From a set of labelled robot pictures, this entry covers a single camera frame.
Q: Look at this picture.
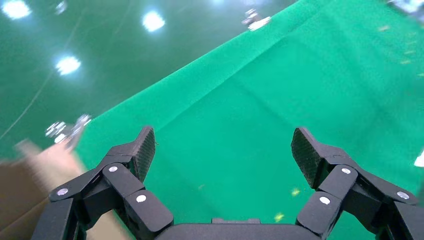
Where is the large open cardboard carton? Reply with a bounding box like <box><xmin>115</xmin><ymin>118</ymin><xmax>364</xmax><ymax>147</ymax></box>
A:
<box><xmin>0</xmin><ymin>139</ymin><xmax>133</xmax><ymax>240</ymax></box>

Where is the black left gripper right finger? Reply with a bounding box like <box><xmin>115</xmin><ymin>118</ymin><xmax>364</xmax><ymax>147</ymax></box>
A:
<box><xmin>291</xmin><ymin>127</ymin><xmax>424</xmax><ymax>240</ymax></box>

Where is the green table cloth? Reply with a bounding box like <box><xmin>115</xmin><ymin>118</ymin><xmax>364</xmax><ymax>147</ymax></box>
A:
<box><xmin>74</xmin><ymin>0</ymin><xmax>424</xmax><ymax>240</ymax></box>

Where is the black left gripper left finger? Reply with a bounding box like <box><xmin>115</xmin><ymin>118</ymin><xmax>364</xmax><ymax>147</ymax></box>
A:
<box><xmin>31</xmin><ymin>125</ymin><xmax>174</xmax><ymax>240</ymax></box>

